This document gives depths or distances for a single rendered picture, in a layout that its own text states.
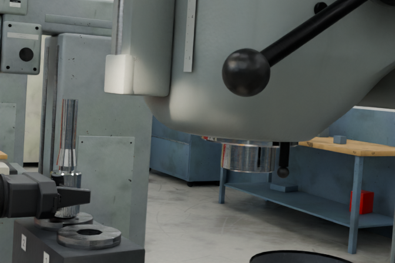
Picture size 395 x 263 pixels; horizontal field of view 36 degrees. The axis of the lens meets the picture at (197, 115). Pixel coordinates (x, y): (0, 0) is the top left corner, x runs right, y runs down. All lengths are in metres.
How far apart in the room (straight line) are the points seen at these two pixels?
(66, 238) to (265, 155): 0.41
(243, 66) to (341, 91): 0.14
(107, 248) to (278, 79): 0.48
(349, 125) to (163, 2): 6.02
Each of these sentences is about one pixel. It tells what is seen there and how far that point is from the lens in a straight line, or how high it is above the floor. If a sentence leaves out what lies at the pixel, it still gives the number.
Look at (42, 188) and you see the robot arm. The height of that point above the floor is 1.19.
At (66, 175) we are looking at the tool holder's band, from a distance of 0.94.
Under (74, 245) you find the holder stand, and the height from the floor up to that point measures 1.13.
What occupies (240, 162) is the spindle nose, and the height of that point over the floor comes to 1.29.
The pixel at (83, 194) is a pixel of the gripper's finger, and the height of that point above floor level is 1.17.
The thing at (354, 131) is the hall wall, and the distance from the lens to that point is 6.41.
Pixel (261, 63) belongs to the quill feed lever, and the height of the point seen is 1.37.
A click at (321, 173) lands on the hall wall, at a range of 6.78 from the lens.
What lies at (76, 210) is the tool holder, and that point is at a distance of 0.96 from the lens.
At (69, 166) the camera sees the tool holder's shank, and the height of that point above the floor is 1.21.
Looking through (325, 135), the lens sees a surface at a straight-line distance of 6.35.
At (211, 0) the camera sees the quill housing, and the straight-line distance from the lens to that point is 0.43.
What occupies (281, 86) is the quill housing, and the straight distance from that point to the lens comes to 0.44.
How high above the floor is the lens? 1.35
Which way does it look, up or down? 3 degrees down
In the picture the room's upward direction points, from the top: 4 degrees clockwise
